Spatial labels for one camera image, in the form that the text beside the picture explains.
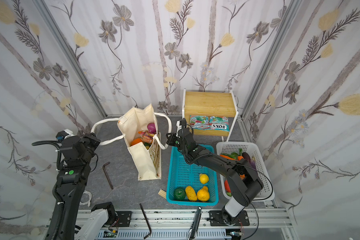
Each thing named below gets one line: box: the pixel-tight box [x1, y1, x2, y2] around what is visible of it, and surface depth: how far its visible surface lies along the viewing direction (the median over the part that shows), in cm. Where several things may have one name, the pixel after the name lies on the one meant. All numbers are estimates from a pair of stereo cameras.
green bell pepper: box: [174, 187, 186, 201], surface depth 80 cm
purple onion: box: [147, 122, 157, 134], surface depth 98 cm
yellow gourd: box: [197, 186, 210, 202], surface depth 79 cm
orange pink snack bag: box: [138, 130, 155, 145], surface depth 93 cm
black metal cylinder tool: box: [187, 206, 202, 240], surface depth 73 cm
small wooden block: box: [158, 189, 166, 199], surface depth 83 cm
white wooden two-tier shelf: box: [182, 88, 239, 142], surface depth 87 cm
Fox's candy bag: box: [189, 115, 230, 132], surface depth 95 cm
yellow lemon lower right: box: [199, 173, 209, 184], surface depth 86 cm
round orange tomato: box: [130, 138, 143, 147], surface depth 92 cm
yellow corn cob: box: [185, 186, 198, 201], surface depth 80 cm
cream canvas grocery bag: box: [91, 103, 172, 181], surface depth 85 cm
